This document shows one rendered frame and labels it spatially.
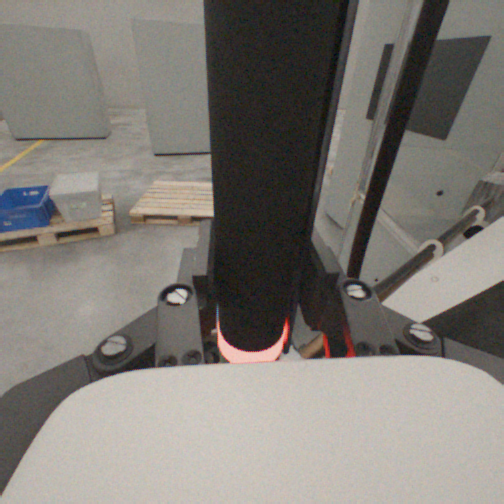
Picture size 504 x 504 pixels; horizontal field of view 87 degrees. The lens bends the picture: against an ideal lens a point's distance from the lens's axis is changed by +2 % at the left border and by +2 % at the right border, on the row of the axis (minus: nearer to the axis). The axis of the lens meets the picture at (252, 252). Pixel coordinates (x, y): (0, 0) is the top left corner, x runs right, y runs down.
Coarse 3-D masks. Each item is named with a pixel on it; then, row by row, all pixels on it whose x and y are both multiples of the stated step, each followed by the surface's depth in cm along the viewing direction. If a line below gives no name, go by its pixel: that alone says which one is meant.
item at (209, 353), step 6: (210, 336) 35; (216, 336) 34; (204, 342) 36; (210, 342) 35; (216, 342) 34; (204, 348) 37; (210, 348) 36; (216, 348) 35; (204, 354) 35; (210, 354) 34; (216, 354) 34; (210, 360) 33; (216, 360) 32
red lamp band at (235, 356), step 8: (224, 344) 13; (280, 344) 13; (224, 352) 13; (232, 352) 12; (240, 352) 12; (264, 352) 12; (272, 352) 13; (232, 360) 13; (240, 360) 12; (248, 360) 12; (256, 360) 12; (264, 360) 13; (272, 360) 13
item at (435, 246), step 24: (432, 0) 10; (432, 24) 11; (432, 48) 11; (408, 72) 12; (408, 96) 12; (408, 120) 13; (384, 144) 14; (384, 168) 14; (384, 192) 15; (360, 216) 16; (480, 216) 42; (360, 240) 17; (432, 240) 33; (360, 264) 18; (408, 264) 29; (384, 288) 26
